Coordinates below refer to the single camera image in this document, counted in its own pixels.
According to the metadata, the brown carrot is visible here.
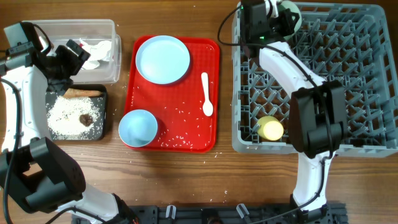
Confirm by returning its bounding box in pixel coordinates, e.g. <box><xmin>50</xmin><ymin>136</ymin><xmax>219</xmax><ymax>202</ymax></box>
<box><xmin>63</xmin><ymin>88</ymin><xmax>102</xmax><ymax>98</ymax></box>

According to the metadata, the white plastic spoon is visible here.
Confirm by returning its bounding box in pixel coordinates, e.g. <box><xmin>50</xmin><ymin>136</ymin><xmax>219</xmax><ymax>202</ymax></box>
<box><xmin>201</xmin><ymin>72</ymin><xmax>213</xmax><ymax>117</ymax></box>

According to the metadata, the red plastic tray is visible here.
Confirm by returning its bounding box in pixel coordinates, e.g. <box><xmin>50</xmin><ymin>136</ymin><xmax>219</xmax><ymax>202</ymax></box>
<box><xmin>124</xmin><ymin>37</ymin><xmax>220</xmax><ymax>153</ymax></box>

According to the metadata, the yellow cup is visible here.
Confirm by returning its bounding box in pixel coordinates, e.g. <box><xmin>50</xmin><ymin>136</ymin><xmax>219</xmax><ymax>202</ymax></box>
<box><xmin>257</xmin><ymin>116</ymin><xmax>284</xmax><ymax>141</ymax></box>

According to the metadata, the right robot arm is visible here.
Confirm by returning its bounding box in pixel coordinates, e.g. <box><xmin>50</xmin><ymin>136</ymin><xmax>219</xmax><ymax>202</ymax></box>
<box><xmin>238</xmin><ymin>1</ymin><xmax>348</xmax><ymax>218</ymax></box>

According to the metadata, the light blue plate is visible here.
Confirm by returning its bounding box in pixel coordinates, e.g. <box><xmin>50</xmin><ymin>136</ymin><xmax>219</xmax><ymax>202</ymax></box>
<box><xmin>135</xmin><ymin>35</ymin><xmax>191</xmax><ymax>85</ymax></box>

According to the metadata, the clear plastic bin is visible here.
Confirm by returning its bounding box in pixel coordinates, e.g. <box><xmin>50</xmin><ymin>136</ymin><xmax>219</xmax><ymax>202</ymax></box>
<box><xmin>32</xmin><ymin>19</ymin><xmax>121</xmax><ymax>83</ymax></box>

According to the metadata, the white rice pile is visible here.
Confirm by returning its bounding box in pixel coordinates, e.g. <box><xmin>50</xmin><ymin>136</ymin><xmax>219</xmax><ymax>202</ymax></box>
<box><xmin>47</xmin><ymin>96</ymin><xmax>104</xmax><ymax>140</ymax></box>

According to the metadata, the brown food scrap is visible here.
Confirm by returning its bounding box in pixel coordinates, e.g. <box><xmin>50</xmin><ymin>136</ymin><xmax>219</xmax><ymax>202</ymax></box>
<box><xmin>79</xmin><ymin>114</ymin><xmax>93</xmax><ymax>127</ymax></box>

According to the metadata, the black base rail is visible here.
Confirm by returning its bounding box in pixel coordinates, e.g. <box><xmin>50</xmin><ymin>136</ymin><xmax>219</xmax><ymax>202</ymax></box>
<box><xmin>71</xmin><ymin>202</ymin><xmax>348</xmax><ymax>224</ymax></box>

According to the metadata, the black tray bin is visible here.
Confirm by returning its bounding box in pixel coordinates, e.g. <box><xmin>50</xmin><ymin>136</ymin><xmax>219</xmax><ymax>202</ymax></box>
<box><xmin>45</xmin><ymin>84</ymin><xmax>108</xmax><ymax>141</ymax></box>

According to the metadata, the white napkin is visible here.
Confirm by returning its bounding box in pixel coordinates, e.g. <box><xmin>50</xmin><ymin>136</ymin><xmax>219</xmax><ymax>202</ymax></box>
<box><xmin>80</xmin><ymin>39</ymin><xmax>112</xmax><ymax>70</ymax></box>

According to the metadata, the grey dishwasher rack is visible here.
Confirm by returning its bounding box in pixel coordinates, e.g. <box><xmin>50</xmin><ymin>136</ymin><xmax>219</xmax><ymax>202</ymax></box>
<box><xmin>232</xmin><ymin>2</ymin><xmax>397</xmax><ymax>157</ymax></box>

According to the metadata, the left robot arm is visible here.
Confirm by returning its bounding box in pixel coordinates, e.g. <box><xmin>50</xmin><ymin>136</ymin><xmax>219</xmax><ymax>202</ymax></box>
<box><xmin>1</xmin><ymin>22</ymin><xmax>140</xmax><ymax>223</ymax></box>

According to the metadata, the light blue bowl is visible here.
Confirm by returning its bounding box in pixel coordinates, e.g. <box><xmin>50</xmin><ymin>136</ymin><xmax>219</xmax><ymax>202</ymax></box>
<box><xmin>118</xmin><ymin>110</ymin><xmax>158</xmax><ymax>147</ymax></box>

